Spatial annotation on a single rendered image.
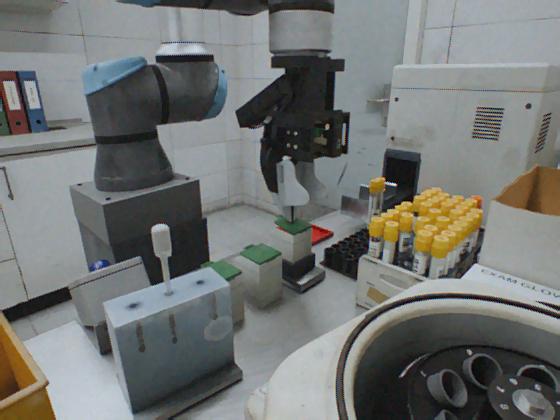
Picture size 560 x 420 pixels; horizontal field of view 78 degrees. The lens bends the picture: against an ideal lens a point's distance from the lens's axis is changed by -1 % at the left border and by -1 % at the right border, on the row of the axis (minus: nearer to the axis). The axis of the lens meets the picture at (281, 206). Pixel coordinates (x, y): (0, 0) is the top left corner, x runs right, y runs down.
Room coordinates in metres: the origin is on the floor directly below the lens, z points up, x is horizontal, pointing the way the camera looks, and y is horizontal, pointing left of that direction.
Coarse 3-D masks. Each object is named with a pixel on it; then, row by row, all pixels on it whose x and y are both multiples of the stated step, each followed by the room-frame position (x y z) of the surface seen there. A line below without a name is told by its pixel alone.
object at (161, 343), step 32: (160, 288) 0.27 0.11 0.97; (192, 288) 0.27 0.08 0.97; (224, 288) 0.27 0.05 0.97; (128, 320) 0.23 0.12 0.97; (160, 320) 0.24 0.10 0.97; (192, 320) 0.25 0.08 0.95; (224, 320) 0.27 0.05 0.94; (128, 352) 0.22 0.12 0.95; (160, 352) 0.23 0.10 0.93; (192, 352) 0.25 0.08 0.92; (224, 352) 0.27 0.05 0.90; (128, 384) 0.22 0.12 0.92; (160, 384) 0.23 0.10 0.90; (192, 384) 0.25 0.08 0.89; (224, 384) 0.25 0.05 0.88; (160, 416) 0.22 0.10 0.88
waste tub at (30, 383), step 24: (0, 312) 0.23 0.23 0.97; (0, 336) 0.24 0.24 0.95; (0, 360) 0.24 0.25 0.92; (24, 360) 0.18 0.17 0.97; (0, 384) 0.24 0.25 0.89; (24, 384) 0.21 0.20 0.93; (48, 384) 0.17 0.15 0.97; (0, 408) 0.15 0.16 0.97; (24, 408) 0.16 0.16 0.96; (48, 408) 0.16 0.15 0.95
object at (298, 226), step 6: (276, 216) 0.47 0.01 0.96; (282, 216) 0.47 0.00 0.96; (276, 222) 0.45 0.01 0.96; (282, 222) 0.45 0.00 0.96; (288, 222) 0.46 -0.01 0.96; (294, 222) 0.46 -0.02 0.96; (300, 222) 0.46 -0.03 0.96; (306, 222) 0.46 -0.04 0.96; (282, 228) 0.44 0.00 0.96; (288, 228) 0.44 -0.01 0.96; (294, 228) 0.44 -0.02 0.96; (300, 228) 0.44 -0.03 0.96; (306, 228) 0.45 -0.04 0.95; (294, 234) 0.43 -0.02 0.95
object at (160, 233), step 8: (160, 224) 0.26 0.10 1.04; (152, 232) 0.26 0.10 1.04; (160, 232) 0.26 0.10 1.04; (168, 232) 0.26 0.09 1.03; (152, 240) 0.26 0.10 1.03; (160, 240) 0.25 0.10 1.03; (168, 240) 0.26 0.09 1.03; (160, 248) 0.25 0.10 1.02; (168, 248) 0.26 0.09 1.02; (160, 256) 0.25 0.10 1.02; (168, 256) 0.26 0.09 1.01
